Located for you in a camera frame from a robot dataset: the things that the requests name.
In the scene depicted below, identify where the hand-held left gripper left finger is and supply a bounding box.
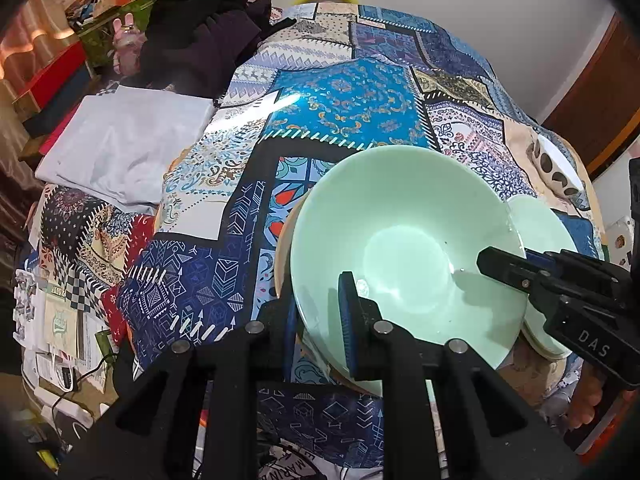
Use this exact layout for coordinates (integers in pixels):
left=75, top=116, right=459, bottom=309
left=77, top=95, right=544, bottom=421
left=65, top=300, right=302, bottom=480

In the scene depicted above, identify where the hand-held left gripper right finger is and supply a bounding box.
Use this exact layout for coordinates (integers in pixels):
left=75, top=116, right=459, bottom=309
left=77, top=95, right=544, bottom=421
left=338, top=272, right=582, bottom=480

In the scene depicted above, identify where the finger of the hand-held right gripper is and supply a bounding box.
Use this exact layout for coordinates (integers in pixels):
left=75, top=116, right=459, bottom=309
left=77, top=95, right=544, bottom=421
left=476, top=246, right=555, bottom=307

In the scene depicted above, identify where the green plate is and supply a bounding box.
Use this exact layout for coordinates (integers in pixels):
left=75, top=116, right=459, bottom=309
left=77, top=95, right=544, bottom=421
left=506, top=194, right=582, bottom=361

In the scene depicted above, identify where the wooden plate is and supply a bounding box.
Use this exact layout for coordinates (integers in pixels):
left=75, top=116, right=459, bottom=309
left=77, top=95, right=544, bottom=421
left=273, top=199, right=303, bottom=306

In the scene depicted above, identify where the green bowl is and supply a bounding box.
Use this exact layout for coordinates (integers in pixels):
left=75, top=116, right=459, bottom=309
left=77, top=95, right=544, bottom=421
left=290, top=146, right=527, bottom=397

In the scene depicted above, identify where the person's right hand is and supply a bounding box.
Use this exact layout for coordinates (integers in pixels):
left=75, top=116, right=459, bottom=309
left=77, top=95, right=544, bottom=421
left=566, top=366, right=609, bottom=432

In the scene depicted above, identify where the white device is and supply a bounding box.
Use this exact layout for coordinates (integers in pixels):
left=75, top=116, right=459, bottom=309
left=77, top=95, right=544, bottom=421
left=606, top=215, right=632, bottom=268

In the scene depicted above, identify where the white bowl with spotted outside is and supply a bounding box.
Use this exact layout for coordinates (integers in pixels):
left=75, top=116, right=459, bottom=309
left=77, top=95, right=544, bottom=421
left=529, top=132, right=587, bottom=207

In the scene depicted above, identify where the wooden door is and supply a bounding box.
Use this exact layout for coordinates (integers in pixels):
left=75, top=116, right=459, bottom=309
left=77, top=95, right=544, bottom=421
left=542, top=12, right=640, bottom=182

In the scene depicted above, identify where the patchwork printed blanket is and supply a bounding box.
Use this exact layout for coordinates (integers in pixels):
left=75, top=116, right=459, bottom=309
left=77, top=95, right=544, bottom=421
left=30, top=2, right=607, bottom=480

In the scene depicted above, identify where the white folded cloth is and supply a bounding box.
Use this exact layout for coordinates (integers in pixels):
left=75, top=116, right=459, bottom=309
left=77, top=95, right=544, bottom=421
left=35, top=85, right=217, bottom=217

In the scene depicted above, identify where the pile of black clothes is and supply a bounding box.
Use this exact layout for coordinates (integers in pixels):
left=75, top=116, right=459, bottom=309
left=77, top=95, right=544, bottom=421
left=136, top=0, right=297, bottom=100

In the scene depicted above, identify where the pink toy rabbit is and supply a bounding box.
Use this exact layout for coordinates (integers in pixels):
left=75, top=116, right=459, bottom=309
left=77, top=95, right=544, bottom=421
left=110, top=12, right=147, bottom=75

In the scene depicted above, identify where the red box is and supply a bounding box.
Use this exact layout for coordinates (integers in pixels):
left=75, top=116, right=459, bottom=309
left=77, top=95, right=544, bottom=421
left=11, top=39, right=87, bottom=113

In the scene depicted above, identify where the green box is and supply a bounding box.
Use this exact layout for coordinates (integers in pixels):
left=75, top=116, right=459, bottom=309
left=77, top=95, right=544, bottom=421
left=75, top=0, right=157, bottom=69

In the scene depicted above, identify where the pink curtain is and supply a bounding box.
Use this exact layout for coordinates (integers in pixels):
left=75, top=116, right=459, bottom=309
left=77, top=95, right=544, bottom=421
left=0, top=0, right=68, bottom=83

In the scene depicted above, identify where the black cable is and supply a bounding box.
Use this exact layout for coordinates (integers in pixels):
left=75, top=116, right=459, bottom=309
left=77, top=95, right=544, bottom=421
left=50, top=352, right=121, bottom=413

